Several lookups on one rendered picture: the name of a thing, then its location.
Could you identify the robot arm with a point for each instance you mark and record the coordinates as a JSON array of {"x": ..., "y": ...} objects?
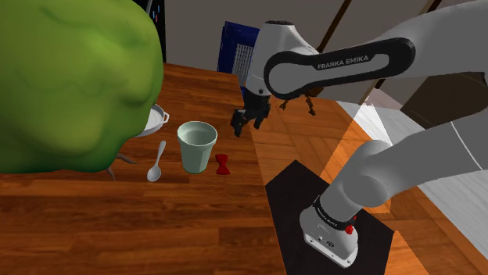
[{"x": 381, "y": 179}]

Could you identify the large green rounded plant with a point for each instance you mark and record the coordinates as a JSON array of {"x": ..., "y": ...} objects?
[{"x": 72, "y": 76}]

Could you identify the black robot stand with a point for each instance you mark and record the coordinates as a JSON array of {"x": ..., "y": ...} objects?
[{"x": 289, "y": 198}]

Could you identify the blue box with white grid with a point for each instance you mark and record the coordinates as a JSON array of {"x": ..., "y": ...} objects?
[{"x": 228, "y": 45}]

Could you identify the silver spoon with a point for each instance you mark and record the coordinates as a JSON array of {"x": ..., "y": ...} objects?
[{"x": 154, "y": 173}]

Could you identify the red bow tie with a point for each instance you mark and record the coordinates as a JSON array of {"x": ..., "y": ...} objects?
[{"x": 222, "y": 164}]

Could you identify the pale green cup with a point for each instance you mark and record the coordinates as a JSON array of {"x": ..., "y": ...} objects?
[{"x": 195, "y": 152}]

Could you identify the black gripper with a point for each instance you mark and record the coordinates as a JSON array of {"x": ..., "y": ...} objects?
[{"x": 256, "y": 103}]

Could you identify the dark brown cabinet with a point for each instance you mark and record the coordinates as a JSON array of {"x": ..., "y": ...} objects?
[{"x": 446, "y": 99}]

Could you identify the brown wooden tripod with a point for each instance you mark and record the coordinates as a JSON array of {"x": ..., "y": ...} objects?
[{"x": 338, "y": 19}]

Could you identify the black cabinet with coloured marks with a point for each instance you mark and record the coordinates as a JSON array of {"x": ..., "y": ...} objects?
[{"x": 159, "y": 30}]

